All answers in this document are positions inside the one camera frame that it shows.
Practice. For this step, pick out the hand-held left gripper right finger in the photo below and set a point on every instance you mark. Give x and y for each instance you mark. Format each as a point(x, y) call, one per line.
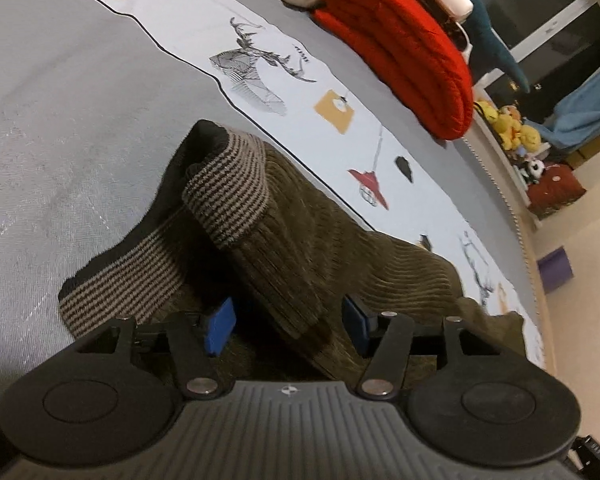
point(357, 327)

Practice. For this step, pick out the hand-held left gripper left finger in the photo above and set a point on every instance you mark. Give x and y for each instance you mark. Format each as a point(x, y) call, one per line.
point(220, 327)

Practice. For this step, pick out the dark olive knit sweater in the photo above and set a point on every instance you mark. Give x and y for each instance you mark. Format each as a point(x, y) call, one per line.
point(305, 240)

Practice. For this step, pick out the purple box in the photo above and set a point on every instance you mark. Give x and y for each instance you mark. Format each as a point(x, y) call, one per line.
point(556, 270)

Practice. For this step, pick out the panda plush toy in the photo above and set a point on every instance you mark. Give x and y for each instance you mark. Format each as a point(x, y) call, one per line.
point(532, 170)

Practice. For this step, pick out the dark red cushion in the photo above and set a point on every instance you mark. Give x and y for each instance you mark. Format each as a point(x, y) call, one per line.
point(555, 187)

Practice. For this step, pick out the yellow plush toy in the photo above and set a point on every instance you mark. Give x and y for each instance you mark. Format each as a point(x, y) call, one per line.
point(509, 125)
point(529, 139)

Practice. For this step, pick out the grey printed bed sheet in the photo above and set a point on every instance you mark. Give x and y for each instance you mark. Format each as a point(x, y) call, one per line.
point(80, 110)

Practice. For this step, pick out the red folded blanket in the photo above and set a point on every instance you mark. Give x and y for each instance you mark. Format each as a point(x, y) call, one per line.
point(405, 55)

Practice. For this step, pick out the teal plush toy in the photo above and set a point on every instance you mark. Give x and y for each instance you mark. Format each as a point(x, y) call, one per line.
point(495, 45)

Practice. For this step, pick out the blue curtain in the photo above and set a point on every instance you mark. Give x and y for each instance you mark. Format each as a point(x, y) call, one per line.
point(590, 110)

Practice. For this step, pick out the window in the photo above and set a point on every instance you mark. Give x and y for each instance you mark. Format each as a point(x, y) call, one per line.
point(555, 15)

